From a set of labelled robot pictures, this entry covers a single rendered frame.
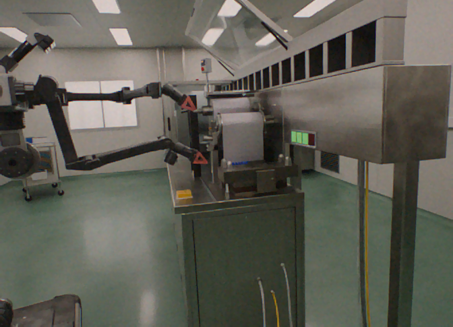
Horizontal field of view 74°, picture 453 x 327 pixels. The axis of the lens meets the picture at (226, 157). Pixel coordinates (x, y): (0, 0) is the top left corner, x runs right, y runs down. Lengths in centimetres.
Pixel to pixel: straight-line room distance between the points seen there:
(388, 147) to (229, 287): 103
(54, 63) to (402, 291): 721
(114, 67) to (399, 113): 668
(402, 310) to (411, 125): 70
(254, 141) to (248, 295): 82
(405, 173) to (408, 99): 27
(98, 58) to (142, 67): 93
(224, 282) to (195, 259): 19
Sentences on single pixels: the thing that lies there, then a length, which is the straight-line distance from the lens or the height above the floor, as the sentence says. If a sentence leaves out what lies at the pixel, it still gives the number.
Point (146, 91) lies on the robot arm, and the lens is 172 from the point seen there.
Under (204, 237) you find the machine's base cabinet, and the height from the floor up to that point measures 73.
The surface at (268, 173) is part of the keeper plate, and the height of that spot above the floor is 100.
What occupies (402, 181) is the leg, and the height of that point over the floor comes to 105.
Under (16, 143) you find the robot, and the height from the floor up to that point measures 122.
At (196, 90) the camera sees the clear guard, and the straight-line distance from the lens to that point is 269.
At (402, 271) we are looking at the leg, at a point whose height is 72.
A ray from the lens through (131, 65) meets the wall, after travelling 729.
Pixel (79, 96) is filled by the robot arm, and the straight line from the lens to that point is 200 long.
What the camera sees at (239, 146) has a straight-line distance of 169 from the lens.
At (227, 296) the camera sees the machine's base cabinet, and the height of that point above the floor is 39.
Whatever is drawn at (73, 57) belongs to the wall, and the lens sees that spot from 749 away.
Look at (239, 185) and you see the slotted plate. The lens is 153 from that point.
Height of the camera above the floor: 133
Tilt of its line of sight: 9 degrees down
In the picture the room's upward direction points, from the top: 3 degrees counter-clockwise
